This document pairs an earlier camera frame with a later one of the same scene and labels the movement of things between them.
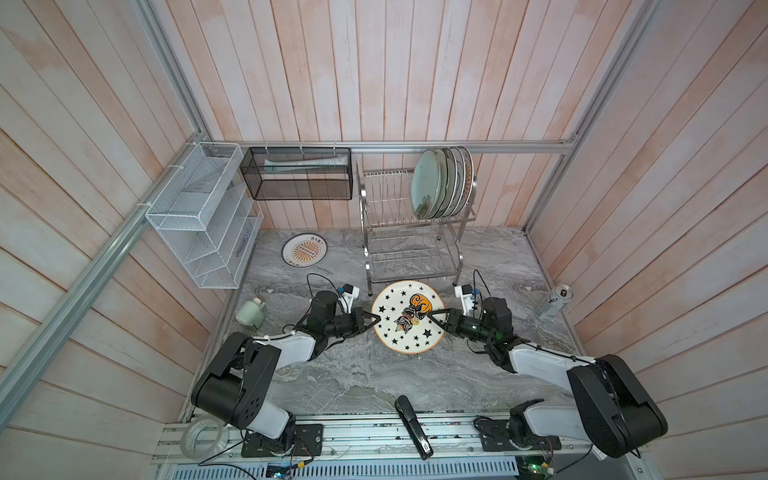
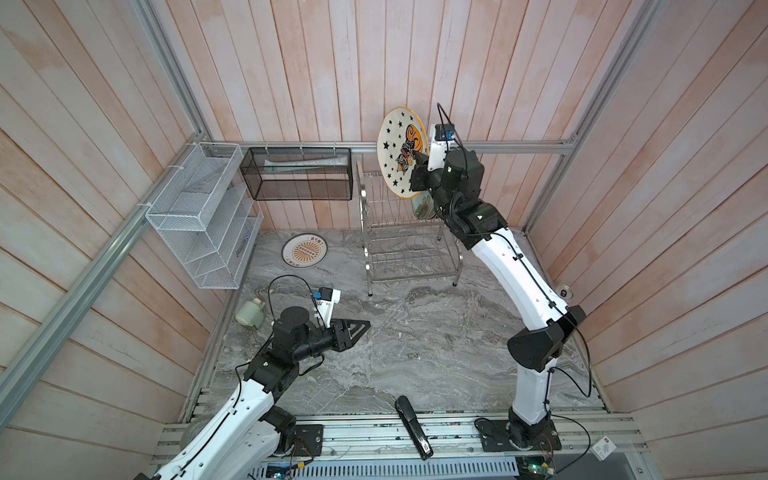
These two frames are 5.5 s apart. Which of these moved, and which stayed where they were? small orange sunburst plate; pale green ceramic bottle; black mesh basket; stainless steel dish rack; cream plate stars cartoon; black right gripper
Moved: cream plate stars cartoon; black right gripper
Stayed: black mesh basket; pale green ceramic bottle; small orange sunburst plate; stainless steel dish rack
